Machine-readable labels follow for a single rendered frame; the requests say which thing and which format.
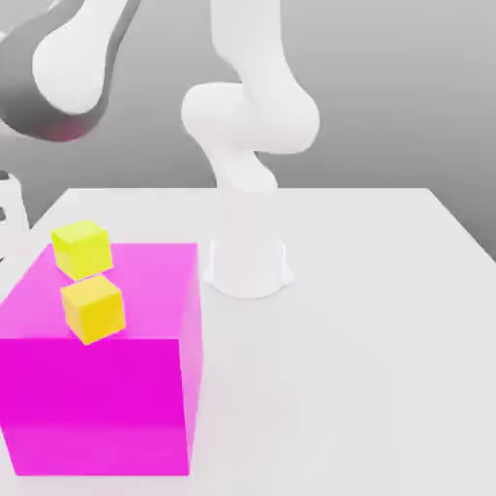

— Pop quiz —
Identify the small lime yellow cube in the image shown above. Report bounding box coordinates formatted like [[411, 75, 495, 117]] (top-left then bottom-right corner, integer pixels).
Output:
[[50, 219, 114, 282]]

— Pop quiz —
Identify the small golden yellow cube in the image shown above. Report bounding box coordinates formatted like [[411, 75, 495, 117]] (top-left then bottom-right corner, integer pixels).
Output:
[[60, 273, 127, 347]]

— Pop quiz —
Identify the large magenta box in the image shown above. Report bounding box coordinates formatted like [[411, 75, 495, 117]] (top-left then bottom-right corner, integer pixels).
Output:
[[0, 242, 203, 478]]

